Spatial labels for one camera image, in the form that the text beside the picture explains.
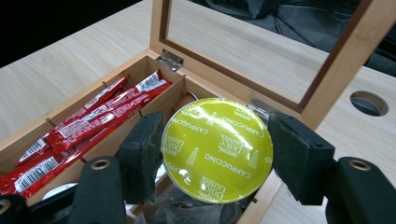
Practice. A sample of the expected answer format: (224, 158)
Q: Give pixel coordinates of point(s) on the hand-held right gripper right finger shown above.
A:
(299, 158)

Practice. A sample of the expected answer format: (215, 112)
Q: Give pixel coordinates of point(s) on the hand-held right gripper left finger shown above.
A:
(140, 161)

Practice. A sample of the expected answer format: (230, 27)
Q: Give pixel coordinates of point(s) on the green foil coffee capsule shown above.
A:
(218, 149)

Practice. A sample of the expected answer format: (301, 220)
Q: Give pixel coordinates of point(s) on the wooden box with glass lid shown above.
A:
(218, 81)

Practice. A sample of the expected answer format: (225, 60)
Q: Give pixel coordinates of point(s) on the pile of red stick sachets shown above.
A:
(84, 127)

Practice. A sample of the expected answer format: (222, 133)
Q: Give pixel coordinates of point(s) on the brown coffee capsule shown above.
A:
(185, 102)

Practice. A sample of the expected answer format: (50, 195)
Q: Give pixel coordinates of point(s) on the white coffee capsule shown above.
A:
(59, 189)

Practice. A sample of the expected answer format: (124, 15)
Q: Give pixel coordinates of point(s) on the dark cloth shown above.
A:
(249, 6)

